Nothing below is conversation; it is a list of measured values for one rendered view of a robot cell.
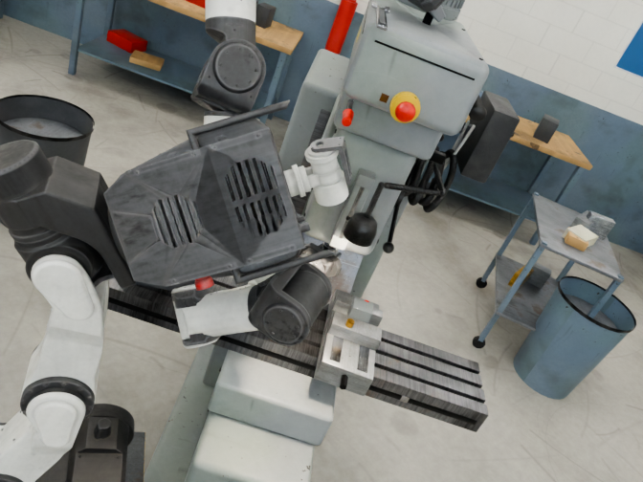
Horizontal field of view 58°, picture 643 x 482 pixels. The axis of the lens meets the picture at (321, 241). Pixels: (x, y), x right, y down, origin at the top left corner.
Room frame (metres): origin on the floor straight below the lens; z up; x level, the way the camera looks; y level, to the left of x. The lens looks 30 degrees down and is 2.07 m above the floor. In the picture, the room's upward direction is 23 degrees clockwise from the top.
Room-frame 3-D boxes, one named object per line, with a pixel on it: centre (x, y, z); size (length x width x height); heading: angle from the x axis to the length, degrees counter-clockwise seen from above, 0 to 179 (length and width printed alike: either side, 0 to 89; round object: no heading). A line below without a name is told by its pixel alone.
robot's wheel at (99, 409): (1.13, 0.40, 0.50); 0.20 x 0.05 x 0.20; 115
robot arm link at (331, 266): (1.30, 0.00, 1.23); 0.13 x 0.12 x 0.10; 75
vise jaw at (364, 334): (1.34, -0.19, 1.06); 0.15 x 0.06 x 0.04; 94
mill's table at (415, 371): (1.38, -0.03, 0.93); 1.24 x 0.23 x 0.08; 96
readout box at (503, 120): (1.72, -0.33, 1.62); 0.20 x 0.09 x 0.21; 6
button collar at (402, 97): (1.15, -0.05, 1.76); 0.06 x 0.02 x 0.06; 96
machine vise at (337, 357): (1.37, -0.19, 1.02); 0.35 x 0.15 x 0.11; 4
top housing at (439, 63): (1.40, -0.03, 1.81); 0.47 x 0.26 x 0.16; 6
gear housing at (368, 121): (1.43, -0.03, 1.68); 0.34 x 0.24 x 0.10; 6
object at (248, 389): (1.38, -0.03, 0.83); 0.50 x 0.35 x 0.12; 6
